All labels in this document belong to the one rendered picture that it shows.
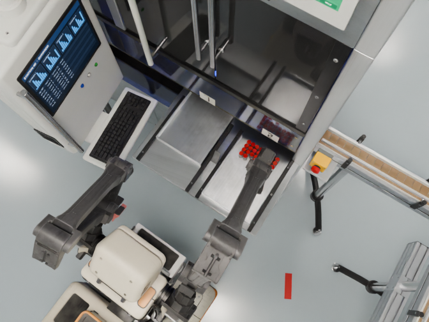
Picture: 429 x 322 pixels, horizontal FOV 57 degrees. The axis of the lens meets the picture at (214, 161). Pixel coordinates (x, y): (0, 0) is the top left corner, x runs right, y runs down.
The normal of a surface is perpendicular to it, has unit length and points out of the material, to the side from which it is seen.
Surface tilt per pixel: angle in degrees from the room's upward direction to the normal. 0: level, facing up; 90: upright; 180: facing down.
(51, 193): 0
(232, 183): 0
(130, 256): 42
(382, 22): 90
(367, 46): 90
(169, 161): 0
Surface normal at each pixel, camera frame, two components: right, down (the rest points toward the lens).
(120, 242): 0.38, -0.75
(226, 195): -0.01, -0.31
